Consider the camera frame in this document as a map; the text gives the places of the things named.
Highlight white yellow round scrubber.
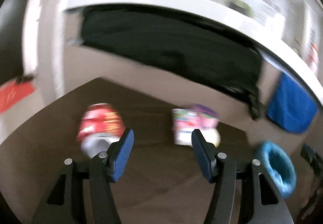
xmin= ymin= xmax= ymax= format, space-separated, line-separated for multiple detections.
xmin=201 ymin=128 xmax=221 ymax=148

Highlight red drink can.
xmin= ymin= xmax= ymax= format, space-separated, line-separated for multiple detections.
xmin=77 ymin=103 xmax=125 ymax=158

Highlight blue hanging towel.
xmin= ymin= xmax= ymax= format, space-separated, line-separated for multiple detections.
xmin=266 ymin=73 xmax=318 ymax=134

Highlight red white packet on counter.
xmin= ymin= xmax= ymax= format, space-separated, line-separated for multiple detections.
xmin=307 ymin=43 xmax=319 ymax=76

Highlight red floor mat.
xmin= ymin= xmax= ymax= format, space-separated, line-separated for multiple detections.
xmin=0 ymin=80 xmax=35 ymax=114

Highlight black slippers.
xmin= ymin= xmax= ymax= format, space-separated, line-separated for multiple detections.
xmin=15 ymin=74 xmax=35 ymax=85

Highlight black refrigerator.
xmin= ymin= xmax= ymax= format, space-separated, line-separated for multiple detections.
xmin=1 ymin=0 xmax=28 ymax=85

